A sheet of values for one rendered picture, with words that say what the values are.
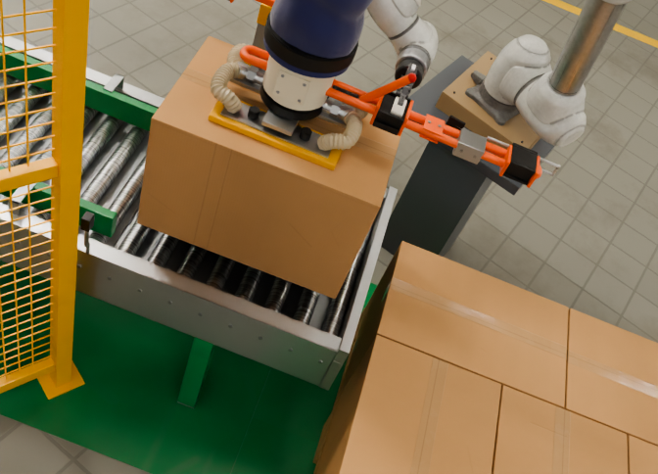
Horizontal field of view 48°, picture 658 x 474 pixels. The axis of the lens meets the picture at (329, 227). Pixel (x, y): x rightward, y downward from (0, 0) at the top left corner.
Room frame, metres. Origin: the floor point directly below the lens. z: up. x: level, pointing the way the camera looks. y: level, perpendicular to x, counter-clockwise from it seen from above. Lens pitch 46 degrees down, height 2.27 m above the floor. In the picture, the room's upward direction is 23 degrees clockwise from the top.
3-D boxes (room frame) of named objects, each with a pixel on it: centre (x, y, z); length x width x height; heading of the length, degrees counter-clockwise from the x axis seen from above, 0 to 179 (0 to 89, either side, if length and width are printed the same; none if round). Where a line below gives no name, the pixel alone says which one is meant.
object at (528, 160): (1.55, -0.38, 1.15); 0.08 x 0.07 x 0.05; 92
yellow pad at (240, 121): (1.44, 0.22, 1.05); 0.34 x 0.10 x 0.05; 92
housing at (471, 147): (1.55, -0.25, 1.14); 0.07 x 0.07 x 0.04; 2
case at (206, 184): (1.53, 0.21, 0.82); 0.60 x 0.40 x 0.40; 93
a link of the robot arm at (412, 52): (1.77, -0.04, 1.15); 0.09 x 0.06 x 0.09; 92
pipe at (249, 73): (1.53, 0.22, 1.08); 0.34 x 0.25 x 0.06; 92
